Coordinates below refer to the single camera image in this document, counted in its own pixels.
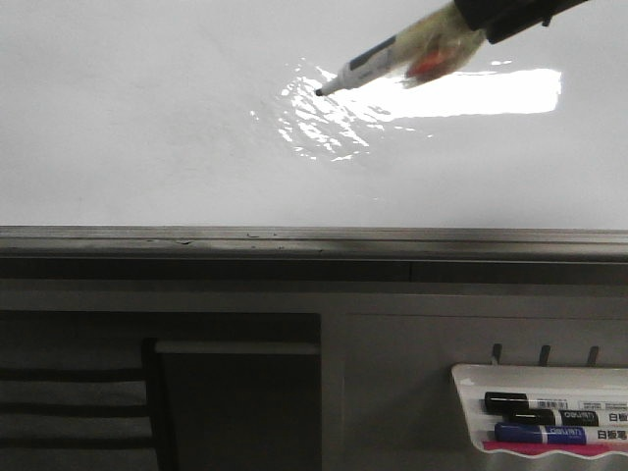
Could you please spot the grey aluminium marker ledge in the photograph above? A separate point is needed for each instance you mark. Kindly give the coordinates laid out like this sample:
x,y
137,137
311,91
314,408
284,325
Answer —
x,y
207,243

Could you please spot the pink strip in tray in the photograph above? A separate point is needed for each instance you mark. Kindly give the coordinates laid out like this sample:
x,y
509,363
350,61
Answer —
x,y
539,449

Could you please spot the lower black whiteboard marker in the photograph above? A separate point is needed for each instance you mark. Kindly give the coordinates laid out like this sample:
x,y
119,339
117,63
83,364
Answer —
x,y
568,417

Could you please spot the dark chair backrest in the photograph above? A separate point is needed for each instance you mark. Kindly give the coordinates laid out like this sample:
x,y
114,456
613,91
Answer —
x,y
83,413

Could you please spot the white whiteboard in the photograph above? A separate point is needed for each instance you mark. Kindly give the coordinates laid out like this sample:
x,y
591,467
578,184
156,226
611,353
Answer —
x,y
203,113

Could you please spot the upper black whiteboard marker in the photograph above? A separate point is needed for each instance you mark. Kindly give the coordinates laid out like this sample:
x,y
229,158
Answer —
x,y
501,402

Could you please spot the white black whiteboard marker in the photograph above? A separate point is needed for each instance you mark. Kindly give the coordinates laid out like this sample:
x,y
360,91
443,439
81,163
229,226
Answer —
x,y
433,47

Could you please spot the white plastic marker tray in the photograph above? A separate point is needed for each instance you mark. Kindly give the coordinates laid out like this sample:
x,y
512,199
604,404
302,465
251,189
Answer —
x,y
473,381

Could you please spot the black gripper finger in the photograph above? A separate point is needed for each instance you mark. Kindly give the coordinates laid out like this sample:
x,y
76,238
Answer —
x,y
501,19

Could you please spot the blue whiteboard marker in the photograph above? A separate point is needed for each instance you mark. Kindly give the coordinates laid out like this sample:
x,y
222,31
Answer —
x,y
560,435

